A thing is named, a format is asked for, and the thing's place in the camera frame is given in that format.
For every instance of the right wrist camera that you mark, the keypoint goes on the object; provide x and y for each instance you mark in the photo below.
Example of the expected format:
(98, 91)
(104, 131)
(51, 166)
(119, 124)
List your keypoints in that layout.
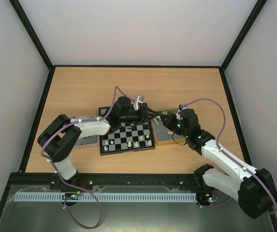
(180, 108)

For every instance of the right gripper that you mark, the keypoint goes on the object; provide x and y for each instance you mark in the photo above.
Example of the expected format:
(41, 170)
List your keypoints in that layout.
(167, 120)

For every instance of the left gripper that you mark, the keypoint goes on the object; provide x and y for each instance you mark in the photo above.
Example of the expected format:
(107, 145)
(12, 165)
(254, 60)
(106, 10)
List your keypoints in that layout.
(143, 114)

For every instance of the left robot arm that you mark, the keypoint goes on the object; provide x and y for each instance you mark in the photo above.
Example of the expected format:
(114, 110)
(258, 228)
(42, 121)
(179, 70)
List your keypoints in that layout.
(59, 138)

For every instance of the light blue cable duct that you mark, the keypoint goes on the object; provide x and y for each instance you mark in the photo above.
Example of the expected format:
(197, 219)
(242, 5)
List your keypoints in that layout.
(107, 197)

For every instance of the black silver chessboard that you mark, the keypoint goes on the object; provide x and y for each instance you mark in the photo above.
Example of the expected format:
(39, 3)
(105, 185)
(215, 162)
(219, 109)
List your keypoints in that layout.
(124, 129)

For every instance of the gold tin with white pieces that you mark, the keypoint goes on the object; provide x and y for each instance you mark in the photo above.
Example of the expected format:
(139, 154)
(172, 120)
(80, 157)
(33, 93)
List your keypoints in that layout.
(163, 136)

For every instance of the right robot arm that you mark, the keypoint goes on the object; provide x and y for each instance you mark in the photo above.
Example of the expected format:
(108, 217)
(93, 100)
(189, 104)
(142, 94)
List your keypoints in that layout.
(253, 189)

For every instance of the tin tray with black pieces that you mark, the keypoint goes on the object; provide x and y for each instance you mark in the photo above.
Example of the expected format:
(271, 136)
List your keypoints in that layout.
(89, 140)

